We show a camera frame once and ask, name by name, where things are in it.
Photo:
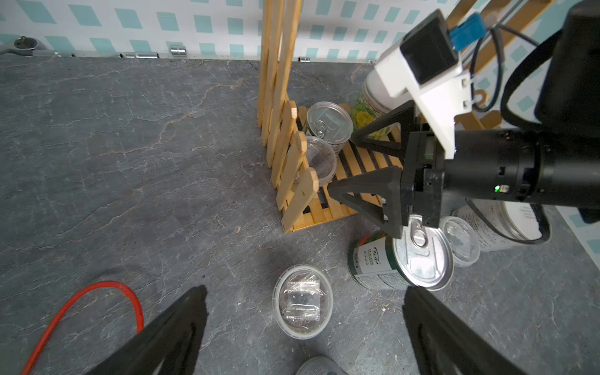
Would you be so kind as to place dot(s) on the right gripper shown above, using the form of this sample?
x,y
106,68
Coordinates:
x,y
388,197

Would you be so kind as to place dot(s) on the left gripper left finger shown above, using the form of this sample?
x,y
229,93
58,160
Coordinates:
x,y
169,345

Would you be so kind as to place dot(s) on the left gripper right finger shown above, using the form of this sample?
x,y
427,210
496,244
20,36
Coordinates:
x,y
443,344

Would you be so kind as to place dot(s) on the green yellow white-lid can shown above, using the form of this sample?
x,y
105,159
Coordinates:
x,y
374,101

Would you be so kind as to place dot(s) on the small clear-lid cup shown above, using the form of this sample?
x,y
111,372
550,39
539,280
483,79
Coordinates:
x,y
322,158

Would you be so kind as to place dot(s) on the silver pull-tab can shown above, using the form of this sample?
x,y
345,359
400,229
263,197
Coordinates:
x,y
331,123

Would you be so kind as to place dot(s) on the tall green seed can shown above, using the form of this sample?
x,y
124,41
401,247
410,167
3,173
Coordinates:
x,y
421,257

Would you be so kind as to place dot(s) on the wooden two-tier shelf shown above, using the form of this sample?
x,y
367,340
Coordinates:
x,y
277,114

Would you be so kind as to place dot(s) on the white-lid white can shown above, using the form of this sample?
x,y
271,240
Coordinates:
x,y
502,225

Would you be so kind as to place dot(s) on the small clear-lid jar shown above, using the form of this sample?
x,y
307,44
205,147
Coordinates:
x,y
303,302

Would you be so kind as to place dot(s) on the purple label pull-tab can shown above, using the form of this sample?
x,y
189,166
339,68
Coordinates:
x,y
320,365

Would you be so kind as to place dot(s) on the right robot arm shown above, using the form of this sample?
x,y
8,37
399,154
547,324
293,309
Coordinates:
x,y
549,154

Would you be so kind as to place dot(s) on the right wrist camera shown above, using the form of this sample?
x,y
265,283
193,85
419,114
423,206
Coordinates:
x,y
426,65

